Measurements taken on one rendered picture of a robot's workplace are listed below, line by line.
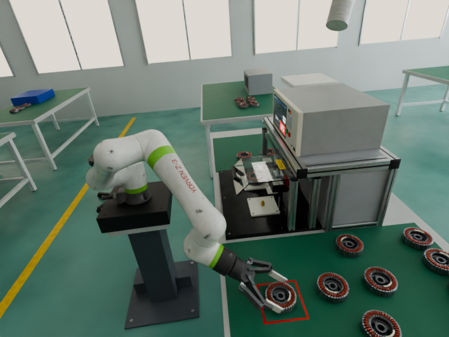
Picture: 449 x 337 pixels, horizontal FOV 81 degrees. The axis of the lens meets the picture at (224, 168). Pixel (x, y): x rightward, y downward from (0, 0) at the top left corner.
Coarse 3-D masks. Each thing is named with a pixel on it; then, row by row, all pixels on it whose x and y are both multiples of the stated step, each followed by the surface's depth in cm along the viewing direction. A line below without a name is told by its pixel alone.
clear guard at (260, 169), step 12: (252, 156) 133; (264, 156) 132; (276, 156) 131; (240, 168) 127; (252, 168) 123; (264, 168) 122; (276, 168) 121; (288, 168) 120; (252, 180) 114; (264, 180) 114; (276, 180) 113; (240, 192) 114
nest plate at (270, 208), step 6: (252, 198) 150; (258, 198) 150; (264, 198) 150; (270, 198) 149; (252, 204) 146; (258, 204) 145; (270, 204) 144; (276, 204) 144; (252, 210) 141; (258, 210) 141; (264, 210) 140; (270, 210) 140; (276, 210) 140; (252, 216) 138
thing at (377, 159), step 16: (272, 128) 151; (288, 160) 122; (304, 160) 116; (320, 160) 114; (336, 160) 113; (352, 160) 112; (368, 160) 111; (384, 160) 110; (400, 160) 111; (304, 176) 111; (320, 176) 112
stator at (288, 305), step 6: (276, 282) 102; (282, 282) 101; (270, 288) 100; (276, 288) 100; (282, 288) 100; (288, 288) 99; (270, 294) 98; (276, 294) 98; (282, 294) 98; (288, 294) 99; (294, 294) 97; (270, 300) 95; (282, 300) 97; (288, 300) 95; (294, 300) 95; (282, 306) 94; (288, 306) 93; (294, 306) 95; (276, 312) 94; (288, 312) 94
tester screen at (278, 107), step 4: (276, 100) 144; (276, 104) 144; (280, 104) 136; (276, 108) 145; (280, 108) 137; (284, 108) 129; (276, 112) 146; (284, 112) 130; (284, 116) 131; (276, 124) 149; (284, 124) 132
